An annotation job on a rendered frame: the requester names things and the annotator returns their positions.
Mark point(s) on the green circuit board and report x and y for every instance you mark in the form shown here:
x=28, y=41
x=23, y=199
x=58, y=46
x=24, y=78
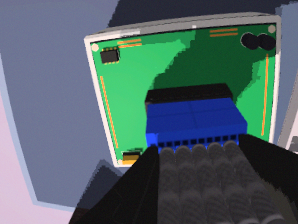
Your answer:
x=181, y=59

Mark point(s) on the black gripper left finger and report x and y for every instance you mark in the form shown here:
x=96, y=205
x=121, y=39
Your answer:
x=134, y=199

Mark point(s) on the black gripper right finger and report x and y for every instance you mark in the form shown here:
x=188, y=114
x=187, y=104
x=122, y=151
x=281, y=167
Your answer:
x=278, y=170

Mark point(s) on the dark blue work mat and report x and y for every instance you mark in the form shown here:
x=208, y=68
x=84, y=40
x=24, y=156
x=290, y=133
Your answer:
x=49, y=96

